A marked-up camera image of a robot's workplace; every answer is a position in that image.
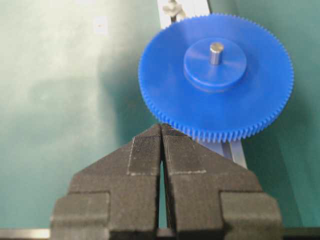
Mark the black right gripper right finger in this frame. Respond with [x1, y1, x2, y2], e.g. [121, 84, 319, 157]
[161, 124, 284, 240]

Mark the clear plastic shaft bracket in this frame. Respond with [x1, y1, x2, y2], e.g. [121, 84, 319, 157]
[162, 0, 186, 19]

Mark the steel shaft in large gear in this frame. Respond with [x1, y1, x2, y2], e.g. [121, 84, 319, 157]
[210, 42, 224, 65]

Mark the large blue gear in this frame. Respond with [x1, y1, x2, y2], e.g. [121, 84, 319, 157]
[138, 13, 294, 142]

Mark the aluminium extrusion rail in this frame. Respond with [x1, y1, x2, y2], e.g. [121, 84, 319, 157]
[157, 0, 247, 168]

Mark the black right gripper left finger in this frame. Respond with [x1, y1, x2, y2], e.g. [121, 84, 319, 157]
[50, 124, 161, 240]

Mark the green table mat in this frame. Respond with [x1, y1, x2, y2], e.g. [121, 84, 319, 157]
[0, 0, 320, 229]

